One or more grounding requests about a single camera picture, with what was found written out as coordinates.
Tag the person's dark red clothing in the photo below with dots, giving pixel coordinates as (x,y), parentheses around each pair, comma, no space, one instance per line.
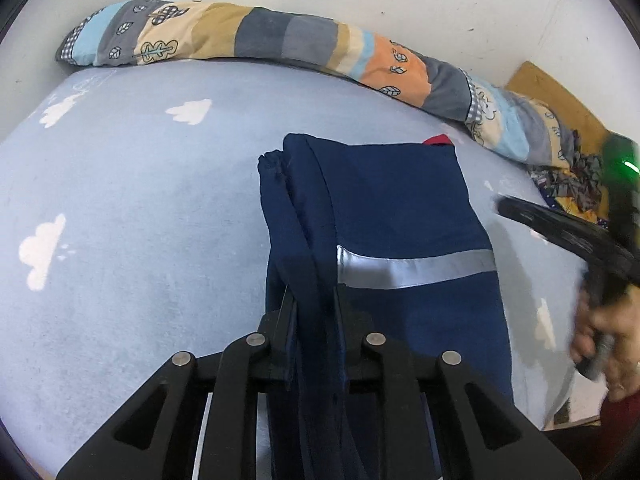
(620,416)

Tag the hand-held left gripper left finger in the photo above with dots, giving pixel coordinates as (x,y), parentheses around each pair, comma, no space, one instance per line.
(280,340)

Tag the blue cloud-print bed sheet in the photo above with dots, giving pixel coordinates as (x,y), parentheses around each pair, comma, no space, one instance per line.
(150,210)

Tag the person's right hand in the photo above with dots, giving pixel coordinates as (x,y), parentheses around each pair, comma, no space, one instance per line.
(625,345)

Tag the navy blue garment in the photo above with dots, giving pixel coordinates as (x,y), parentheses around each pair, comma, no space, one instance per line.
(400,210)

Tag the wooden headboard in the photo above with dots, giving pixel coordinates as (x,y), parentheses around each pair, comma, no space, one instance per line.
(550,95)

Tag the patchwork rolled quilt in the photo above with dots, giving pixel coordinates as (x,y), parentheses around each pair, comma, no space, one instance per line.
(300,35)

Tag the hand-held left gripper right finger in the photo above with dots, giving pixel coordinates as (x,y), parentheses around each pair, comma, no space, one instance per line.
(355,335)

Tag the grey red patterned cloth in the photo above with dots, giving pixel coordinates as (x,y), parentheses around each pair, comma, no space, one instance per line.
(585,175)

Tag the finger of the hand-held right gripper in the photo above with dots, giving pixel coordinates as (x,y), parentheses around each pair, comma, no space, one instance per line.
(550,225)

